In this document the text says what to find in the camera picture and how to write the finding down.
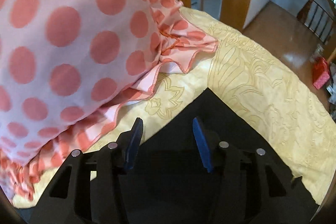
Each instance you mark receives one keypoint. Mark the yellow embroidered bedspread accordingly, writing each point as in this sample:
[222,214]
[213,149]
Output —
[259,88]

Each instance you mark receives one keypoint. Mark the red gift bag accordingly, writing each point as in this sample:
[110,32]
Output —
[320,73]

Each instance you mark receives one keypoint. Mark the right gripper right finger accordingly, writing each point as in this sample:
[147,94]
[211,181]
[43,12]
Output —
[252,187]

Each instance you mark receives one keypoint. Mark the pink polka dot pillow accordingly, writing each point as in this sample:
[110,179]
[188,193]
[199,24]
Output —
[68,66]

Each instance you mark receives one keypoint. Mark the black pants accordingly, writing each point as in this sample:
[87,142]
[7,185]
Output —
[170,159]

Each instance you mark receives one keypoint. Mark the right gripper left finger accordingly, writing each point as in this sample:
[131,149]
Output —
[86,188]

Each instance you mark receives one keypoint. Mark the black stair railing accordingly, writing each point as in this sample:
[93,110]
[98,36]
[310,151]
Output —
[321,19]

